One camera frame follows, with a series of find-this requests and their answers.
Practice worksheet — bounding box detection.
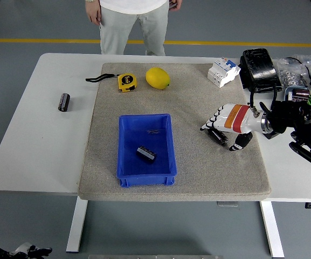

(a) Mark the person's right hand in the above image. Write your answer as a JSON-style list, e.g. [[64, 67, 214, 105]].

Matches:
[[86, 0, 102, 26]]

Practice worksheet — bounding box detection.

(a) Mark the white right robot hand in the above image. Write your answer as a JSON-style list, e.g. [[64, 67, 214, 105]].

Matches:
[[200, 104, 262, 152]]

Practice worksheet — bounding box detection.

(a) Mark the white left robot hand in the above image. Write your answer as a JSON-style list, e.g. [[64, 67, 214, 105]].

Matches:
[[11, 242, 53, 259]]

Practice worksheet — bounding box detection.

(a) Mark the dark cylindrical battery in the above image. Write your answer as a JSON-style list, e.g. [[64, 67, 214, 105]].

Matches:
[[292, 88, 310, 102], [136, 146, 157, 165], [208, 128, 229, 146], [58, 93, 71, 112]]

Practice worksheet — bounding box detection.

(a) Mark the blue plastic box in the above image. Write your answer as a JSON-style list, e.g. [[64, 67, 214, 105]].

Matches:
[[116, 113, 178, 188]]

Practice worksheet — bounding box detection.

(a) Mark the person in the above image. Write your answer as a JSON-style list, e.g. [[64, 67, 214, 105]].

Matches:
[[85, 0, 183, 57]]

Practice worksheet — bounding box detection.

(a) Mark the grey-brown mat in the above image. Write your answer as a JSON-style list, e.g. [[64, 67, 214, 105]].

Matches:
[[78, 63, 271, 202]]

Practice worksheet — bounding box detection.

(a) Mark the white circuit breaker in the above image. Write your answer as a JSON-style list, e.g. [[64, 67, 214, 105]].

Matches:
[[207, 57, 241, 88]]

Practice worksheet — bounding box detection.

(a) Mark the black wrapped device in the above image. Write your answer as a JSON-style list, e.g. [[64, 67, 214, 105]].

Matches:
[[238, 47, 283, 94]]

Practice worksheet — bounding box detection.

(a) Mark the white table leg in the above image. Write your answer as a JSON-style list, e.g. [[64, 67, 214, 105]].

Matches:
[[260, 201, 285, 258], [65, 198, 88, 253]]

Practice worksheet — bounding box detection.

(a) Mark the plastic bag of metal nuts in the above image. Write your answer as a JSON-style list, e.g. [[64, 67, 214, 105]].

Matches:
[[276, 58, 311, 90]]

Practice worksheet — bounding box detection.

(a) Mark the yellow tape measure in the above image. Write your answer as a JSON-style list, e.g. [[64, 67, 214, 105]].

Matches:
[[85, 72, 139, 93]]

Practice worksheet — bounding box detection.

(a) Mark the yellow lemon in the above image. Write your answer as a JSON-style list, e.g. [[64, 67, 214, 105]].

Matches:
[[145, 67, 170, 89]]

